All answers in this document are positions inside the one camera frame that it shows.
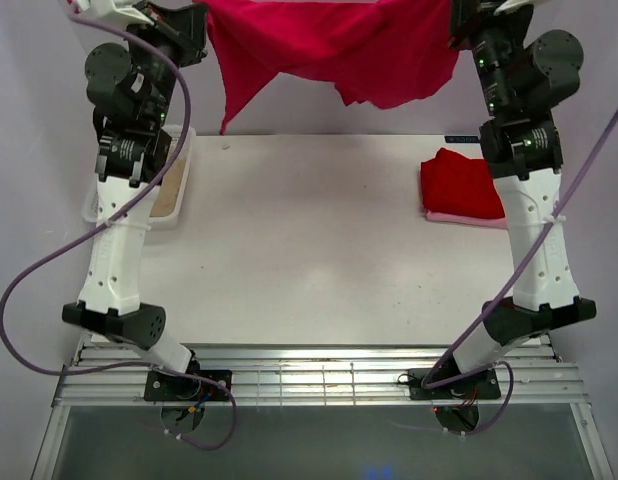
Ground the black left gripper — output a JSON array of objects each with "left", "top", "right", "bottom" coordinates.
[{"left": 120, "top": 0, "right": 208, "bottom": 126}]

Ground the red t shirt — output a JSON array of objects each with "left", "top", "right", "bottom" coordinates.
[
  {"left": 206, "top": 0, "right": 458, "bottom": 133},
  {"left": 419, "top": 148, "right": 505, "bottom": 219}
]

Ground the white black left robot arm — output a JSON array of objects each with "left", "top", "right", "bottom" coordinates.
[{"left": 62, "top": 1, "right": 208, "bottom": 400}]

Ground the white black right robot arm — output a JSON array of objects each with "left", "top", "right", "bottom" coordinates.
[{"left": 426, "top": 1, "right": 597, "bottom": 397}]

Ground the dark blue label sticker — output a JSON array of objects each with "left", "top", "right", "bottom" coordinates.
[{"left": 444, "top": 135, "right": 480, "bottom": 144}]

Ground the folded red t shirt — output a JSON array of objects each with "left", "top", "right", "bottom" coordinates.
[{"left": 419, "top": 148, "right": 505, "bottom": 219}]

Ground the beige t shirt in basket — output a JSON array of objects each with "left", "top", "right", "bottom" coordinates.
[{"left": 150, "top": 156, "right": 186, "bottom": 219}]

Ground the white plastic basket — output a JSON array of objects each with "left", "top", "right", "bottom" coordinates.
[{"left": 82, "top": 125, "right": 196, "bottom": 230}]

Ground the folded pink t shirt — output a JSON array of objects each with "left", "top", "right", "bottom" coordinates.
[{"left": 425, "top": 211, "right": 507, "bottom": 230}]

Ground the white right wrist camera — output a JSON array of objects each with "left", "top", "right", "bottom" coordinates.
[{"left": 494, "top": 0, "right": 536, "bottom": 15}]

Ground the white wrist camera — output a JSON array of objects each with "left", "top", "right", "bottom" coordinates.
[
  {"left": 494, "top": 0, "right": 536, "bottom": 15},
  {"left": 68, "top": 0, "right": 153, "bottom": 27}
]

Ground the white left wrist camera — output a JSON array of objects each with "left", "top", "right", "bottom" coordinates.
[{"left": 68, "top": 0, "right": 153, "bottom": 27}]

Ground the aluminium table edge rail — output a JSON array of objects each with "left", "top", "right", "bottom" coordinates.
[{"left": 55, "top": 339, "right": 588, "bottom": 407}]

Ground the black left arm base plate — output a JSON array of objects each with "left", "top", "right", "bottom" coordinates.
[{"left": 143, "top": 371, "right": 229, "bottom": 403}]

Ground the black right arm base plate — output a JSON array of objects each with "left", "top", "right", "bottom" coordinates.
[{"left": 404, "top": 369, "right": 501, "bottom": 401}]

